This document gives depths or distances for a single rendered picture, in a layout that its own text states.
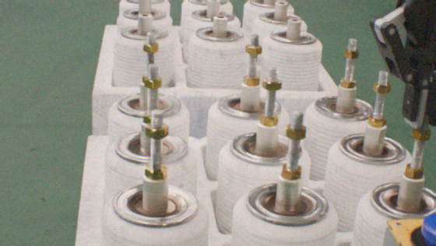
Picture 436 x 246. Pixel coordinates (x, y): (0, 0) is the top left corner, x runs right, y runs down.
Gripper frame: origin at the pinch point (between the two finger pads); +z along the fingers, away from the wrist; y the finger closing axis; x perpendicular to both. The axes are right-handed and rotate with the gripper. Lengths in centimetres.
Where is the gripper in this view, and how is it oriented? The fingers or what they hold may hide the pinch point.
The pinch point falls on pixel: (425, 104)
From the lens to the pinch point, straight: 65.4
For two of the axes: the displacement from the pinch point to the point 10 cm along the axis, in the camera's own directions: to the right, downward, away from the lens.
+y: 9.4, -0.8, 3.4
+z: -0.6, 9.2, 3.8
